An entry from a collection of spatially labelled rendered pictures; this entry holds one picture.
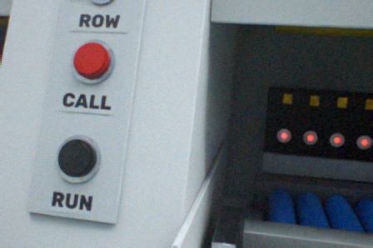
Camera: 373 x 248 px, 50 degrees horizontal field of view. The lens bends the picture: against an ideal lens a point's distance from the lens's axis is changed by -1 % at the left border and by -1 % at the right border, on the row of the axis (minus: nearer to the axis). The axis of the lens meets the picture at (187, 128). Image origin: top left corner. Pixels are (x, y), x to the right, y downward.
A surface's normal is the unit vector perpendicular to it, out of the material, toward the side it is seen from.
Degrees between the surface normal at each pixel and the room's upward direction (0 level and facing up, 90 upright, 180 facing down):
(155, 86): 90
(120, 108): 90
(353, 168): 110
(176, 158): 90
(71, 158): 90
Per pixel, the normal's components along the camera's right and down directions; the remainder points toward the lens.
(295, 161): -0.19, 0.18
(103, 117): -0.16, -0.17
